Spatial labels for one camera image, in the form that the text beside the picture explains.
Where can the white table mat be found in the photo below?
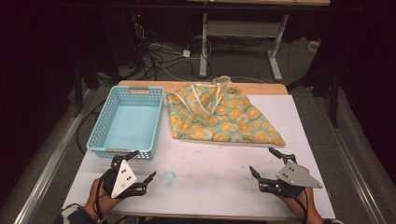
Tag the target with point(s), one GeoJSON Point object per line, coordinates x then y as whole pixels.
{"type": "Point", "coordinates": [211, 180]}

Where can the grey metal floor rail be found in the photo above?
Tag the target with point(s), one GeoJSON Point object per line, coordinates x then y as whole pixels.
{"type": "Point", "coordinates": [53, 161]}
{"type": "Point", "coordinates": [351, 165]}

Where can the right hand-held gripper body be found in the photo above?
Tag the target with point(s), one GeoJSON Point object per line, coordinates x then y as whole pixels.
{"type": "Point", "coordinates": [295, 175]}

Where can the light blue plastic basket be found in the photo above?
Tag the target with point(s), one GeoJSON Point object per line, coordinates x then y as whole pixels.
{"type": "Point", "coordinates": [130, 121]}

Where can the white power adapter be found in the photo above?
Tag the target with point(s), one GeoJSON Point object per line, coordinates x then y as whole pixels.
{"type": "Point", "coordinates": [186, 53]}

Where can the person's right hand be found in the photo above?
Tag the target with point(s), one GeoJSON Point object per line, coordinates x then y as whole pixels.
{"type": "Point", "coordinates": [303, 208]}

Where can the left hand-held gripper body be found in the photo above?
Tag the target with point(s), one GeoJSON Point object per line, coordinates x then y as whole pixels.
{"type": "Point", "coordinates": [123, 180]}

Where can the person's left hand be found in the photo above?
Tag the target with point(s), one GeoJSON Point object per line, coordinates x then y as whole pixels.
{"type": "Point", "coordinates": [98, 199]}

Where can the black metal stand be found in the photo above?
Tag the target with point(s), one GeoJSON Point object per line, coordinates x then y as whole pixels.
{"type": "Point", "coordinates": [334, 93]}
{"type": "Point", "coordinates": [77, 90]}

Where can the orange print cloth tote bag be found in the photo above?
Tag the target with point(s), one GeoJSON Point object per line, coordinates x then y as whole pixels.
{"type": "Point", "coordinates": [230, 121]}

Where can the white metal desk frame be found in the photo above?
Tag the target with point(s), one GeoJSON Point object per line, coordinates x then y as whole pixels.
{"type": "Point", "coordinates": [243, 28]}

